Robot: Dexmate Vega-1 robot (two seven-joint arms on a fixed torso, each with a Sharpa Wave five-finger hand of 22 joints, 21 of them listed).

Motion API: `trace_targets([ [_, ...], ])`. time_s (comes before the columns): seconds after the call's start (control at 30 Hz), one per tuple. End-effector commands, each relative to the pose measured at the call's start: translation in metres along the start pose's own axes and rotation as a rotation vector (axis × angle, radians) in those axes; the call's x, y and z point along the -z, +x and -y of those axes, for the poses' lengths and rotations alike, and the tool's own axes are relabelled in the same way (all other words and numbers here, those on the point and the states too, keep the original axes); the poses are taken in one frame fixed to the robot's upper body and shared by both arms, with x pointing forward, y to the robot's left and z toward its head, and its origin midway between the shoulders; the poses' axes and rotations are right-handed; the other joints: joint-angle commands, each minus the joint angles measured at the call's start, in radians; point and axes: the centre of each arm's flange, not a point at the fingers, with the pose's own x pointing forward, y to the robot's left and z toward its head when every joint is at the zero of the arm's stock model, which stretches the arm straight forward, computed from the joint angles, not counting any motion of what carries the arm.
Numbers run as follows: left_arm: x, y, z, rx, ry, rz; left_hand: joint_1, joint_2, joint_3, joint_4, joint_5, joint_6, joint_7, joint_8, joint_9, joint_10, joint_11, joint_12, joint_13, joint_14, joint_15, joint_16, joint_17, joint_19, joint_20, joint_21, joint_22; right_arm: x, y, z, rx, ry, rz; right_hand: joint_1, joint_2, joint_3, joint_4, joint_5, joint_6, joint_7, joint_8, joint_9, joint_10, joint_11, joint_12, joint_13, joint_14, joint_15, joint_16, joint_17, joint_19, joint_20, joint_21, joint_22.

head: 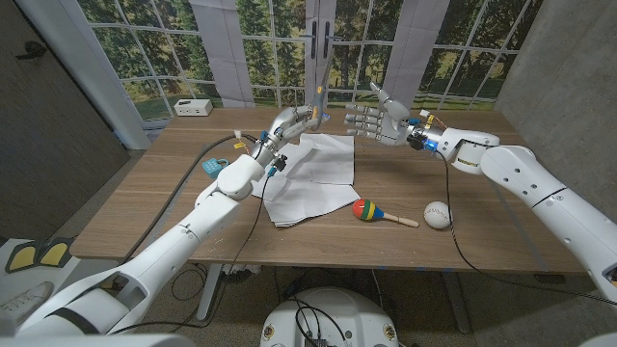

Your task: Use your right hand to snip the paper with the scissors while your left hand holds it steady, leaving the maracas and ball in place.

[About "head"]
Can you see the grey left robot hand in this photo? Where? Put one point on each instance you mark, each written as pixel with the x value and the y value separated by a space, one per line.
pixel 289 125

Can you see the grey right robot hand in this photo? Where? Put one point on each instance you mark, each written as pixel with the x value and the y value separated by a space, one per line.
pixel 395 125

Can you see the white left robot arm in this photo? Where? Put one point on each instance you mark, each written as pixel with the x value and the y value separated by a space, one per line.
pixel 193 236

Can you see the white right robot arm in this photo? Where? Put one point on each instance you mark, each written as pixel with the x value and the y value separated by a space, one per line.
pixel 530 183

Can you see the printed window backdrop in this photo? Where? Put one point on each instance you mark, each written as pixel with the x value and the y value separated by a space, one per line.
pixel 270 48

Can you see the teal toy padlock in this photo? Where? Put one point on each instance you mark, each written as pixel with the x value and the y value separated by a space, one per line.
pixel 212 167

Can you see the colourful wooden maraca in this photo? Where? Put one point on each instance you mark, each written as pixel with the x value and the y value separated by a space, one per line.
pixel 366 210

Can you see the white baseball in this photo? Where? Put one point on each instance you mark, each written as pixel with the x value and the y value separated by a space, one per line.
pixel 436 214

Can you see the white power strip box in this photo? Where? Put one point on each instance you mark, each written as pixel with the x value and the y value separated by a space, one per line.
pixel 193 107

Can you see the white table leg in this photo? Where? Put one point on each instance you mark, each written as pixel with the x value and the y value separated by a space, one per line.
pixel 209 289

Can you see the grey table leg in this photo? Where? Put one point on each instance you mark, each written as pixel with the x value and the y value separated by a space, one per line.
pixel 455 299

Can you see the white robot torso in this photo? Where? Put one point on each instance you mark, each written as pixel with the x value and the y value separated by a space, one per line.
pixel 332 313

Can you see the white pillar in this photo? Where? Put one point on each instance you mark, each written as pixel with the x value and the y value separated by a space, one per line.
pixel 87 62

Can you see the yellow and black pad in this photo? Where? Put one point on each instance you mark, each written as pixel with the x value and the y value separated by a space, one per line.
pixel 54 253
pixel 21 258

